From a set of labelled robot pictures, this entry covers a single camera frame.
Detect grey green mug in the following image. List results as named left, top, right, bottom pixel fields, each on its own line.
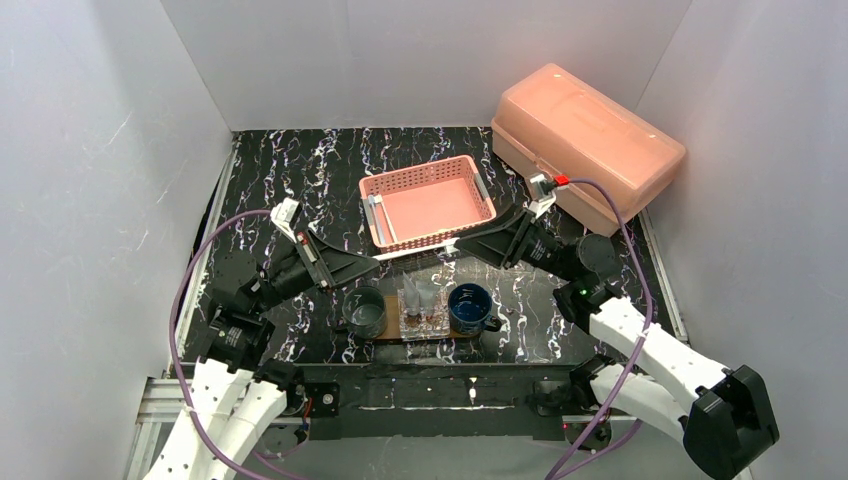
left=333, top=286, right=388, bottom=340

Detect dark blue mug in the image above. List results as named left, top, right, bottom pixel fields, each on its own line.
left=447, top=283, right=503, bottom=336

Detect silver toothbrush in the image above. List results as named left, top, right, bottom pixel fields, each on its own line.
left=363, top=195, right=385, bottom=247

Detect pink plastic basket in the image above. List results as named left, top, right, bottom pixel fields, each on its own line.
left=359, top=155, right=496, bottom=254

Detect black capped toothpaste tube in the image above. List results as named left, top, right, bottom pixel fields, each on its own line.
left=403, top=273, right=423, bottom=317

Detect brown wooden oval tray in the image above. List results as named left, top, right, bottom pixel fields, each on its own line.
left=376, top=295, right=474, bottom=342

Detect clear packaged toothbrushes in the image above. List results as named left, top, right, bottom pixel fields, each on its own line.
left=396, top=289, right=452, bottom=341

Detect red capped toothpaste tube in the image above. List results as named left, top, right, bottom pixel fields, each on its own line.
left=415, top=280, right=439, bottom=317

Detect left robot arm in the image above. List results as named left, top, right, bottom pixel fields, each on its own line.
left=145, top=231, right=379, bottom=479

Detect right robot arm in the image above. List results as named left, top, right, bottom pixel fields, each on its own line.
left=455, top=208, right=780, bottom=479

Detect large pink lidded box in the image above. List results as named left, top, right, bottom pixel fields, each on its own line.
left=491, top=64, right=686, bottom=237

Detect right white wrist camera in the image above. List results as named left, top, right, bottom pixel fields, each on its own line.
left=527, top=173, right=560, bottom=219

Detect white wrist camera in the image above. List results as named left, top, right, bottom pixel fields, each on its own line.
left=527, top=173, right=560, bottom=219
left=270, top=197, right=301, bottom=243

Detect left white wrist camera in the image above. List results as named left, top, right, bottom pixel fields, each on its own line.
left=270, top=197, right=301, bottom=243

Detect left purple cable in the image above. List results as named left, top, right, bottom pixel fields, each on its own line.
left=168, top=209, right=313, bottom=480

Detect aluminium frame rail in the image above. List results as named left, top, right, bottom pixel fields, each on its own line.
left=125, top=374, right=757, bottom=480

